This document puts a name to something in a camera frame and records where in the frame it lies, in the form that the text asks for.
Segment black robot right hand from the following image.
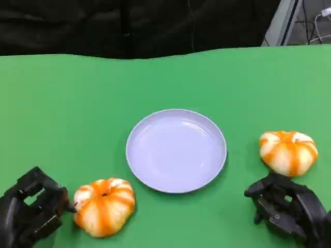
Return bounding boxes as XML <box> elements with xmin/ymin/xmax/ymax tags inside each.
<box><xmin>244</xmin><ymin>172</ymin><xmax>328</xmax><ymax>248</ymax></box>

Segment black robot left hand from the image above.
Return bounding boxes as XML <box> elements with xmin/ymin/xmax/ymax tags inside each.
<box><xmin>0</xmin><ymin>166</ymin><xmax>78</xmax><ymax>248</ymax></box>

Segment orange white toy bread roll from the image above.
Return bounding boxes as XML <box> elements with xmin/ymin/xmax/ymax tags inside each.
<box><xmin>259</xmin><ymin>130</ymin><xmax>319</xmax><ymax>177</ymax></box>
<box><xmin>73</xmin><ymin>177</ymin><xmax>136</xmax><ymax>238</ymax></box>

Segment green table cloth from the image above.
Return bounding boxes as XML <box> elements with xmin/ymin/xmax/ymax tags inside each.
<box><xmin>0</xmin><ymin>44</ymin><xmax>331</xmax><ymax>248</ymax></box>

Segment lilac plate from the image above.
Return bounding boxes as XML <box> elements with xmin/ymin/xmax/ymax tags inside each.
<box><xmin>126</xmin><ymin>108</ymin><xmax>228</xmax><ymax>194</ymax></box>

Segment black backdrop curtain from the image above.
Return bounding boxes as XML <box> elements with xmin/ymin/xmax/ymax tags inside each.
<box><xmin>0</xmin><ymin>0</ymin><xmax>281</xmax><ymax>60</ymax></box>

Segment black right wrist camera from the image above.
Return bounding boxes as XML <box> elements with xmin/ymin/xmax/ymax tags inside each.
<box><xmin>319</xmin><ymin>208</ymin><xmax>331</xmax><ymax>248</ymax></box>

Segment black floor cables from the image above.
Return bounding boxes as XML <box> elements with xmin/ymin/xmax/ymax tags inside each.
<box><xmin>294</xmin><ymin>0</ymin><xmax>331</xmax><ymax>45</ymax></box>

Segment white cable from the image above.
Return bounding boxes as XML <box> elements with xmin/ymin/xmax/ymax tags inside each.
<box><xmin>309</xmin><ymin>11</ymin><xmax>331</xmax><ymax>44</ymax></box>

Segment grey metal frame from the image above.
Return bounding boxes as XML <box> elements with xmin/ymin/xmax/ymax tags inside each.
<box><xmin>261</xmin><ymin>0</ymin><xmax>304</xmax><ymax>47</ymax></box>

